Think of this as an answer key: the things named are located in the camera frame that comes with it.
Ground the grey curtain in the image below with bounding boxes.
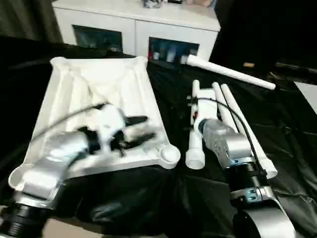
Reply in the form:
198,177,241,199
0,0,64,44

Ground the white sideboard with glass doors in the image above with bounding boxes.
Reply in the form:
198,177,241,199
51,0,221,62

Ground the black cabinet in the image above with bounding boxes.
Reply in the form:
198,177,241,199
211,0,317,77

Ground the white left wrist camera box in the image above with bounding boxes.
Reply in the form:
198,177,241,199
93,103,127,145

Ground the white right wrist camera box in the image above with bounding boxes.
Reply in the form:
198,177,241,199
191,88,219,127

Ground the white plastic table leg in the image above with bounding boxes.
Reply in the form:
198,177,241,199
185,79,207,171
185,54,276,91
211,82,237,130
220,83,279,179

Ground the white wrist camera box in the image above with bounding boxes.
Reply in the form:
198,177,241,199
191,88,219,127
93,103,127,145

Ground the white plastic table top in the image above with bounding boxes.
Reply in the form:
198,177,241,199
9,56,182,192

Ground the black mat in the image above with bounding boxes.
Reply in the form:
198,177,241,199
0,35,317,236

